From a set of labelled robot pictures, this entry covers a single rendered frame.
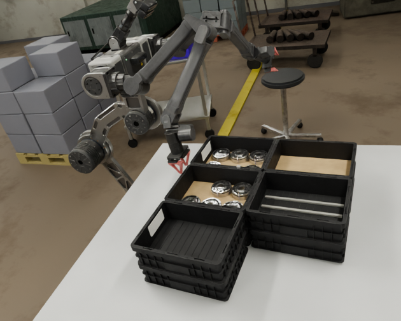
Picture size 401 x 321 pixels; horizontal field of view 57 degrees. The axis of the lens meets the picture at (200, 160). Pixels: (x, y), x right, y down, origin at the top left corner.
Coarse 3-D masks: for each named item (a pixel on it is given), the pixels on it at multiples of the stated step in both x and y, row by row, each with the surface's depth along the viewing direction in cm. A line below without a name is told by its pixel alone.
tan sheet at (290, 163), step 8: (280, 160) 198; (288, 160) 196; (296, 160) 195; (304, 160) 194; (312, 160) 193; (320, 160) 191; (328, 160) 190; (336, 160) 189; (344, 160) 188; (280, 168) 192; (288, 168) 191; (296, 168) 190; (304, 168) 188; (312, 168) 187; (320, 168) 186; (328, 168) 185; (336, 168) 184; (344, 168) 182
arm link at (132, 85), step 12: (192, 24) 142; (204, 24) 140; (180, 36) 146; (168, 48) 148; (180, 48) 151; (156, 60) 151; (168, 60) 152; (144, 72) 153; (156, 72) 154; (132, 84) 154
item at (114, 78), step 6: (114, 66) 163; (108, 72) 159; (114, 72) 162; (108, 78) 159; (114, 78) 158; (120, 78) 158; (108, 84) 159; (114, 84) 159; (120, 84) 158; (108, 90) 161; (114, 90) 162; (120, 90) 162; (114, 96) 164
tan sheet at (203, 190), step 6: (192, 186) 193; (198, 186) 192; (204, 186) 191; (210, 186) 190; (186, 192) 189; (192, 192) 188; (198, 192) 187; (204, 192) 186; (210, 192) 185; (204, 198) 182; (216, 198) 181; (222, 198) 180; (228, 198) 179; (222, 204) 176
